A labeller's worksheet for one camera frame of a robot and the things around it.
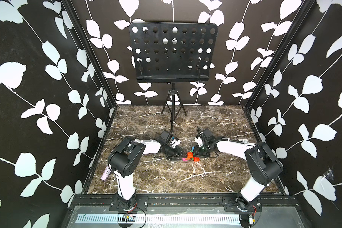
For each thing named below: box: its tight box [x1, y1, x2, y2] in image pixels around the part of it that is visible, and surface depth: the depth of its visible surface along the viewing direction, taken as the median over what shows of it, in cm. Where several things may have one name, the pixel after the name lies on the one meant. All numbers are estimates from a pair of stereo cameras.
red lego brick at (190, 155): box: [187, 152, 194, 159], surface depth 88 cm
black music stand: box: [129, 22, 219, 130], surface depth 65 cm
